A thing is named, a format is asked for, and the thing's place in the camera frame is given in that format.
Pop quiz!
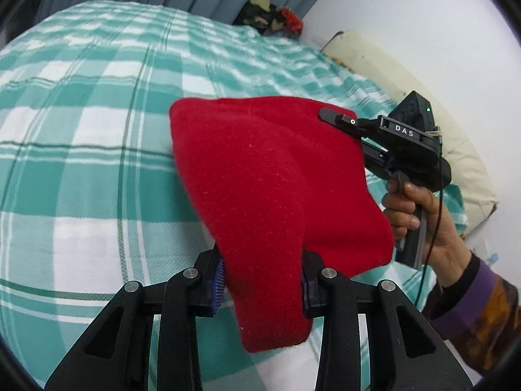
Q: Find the dark patterned cloth bundle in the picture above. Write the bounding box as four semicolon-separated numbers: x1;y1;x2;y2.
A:
233;0;305;41

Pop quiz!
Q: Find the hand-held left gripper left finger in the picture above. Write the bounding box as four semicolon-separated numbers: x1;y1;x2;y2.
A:
44;248;226;391

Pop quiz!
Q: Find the cream pillow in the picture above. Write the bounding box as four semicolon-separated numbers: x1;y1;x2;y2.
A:
321;30;499;239

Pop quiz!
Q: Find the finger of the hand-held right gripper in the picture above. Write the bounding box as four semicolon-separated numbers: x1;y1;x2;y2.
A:
318;108;367;139

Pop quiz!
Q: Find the person's right sleeved forearm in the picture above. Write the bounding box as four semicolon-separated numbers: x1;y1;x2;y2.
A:
421;250;521;379

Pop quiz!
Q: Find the person's right hand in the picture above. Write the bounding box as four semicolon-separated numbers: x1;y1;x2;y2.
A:
382;181;473;288

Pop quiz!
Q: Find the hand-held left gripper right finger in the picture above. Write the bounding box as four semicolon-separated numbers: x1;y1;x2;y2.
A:
300;250;473;391

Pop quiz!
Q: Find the red knit garment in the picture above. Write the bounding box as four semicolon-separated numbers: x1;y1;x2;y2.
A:
169;95;395;354

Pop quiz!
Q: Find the green white plaid bed sheet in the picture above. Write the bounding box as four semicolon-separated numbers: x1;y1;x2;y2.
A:
0;0;469;391

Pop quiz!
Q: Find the thin black cable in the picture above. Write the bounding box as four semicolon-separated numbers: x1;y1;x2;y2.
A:
413;130;446;308

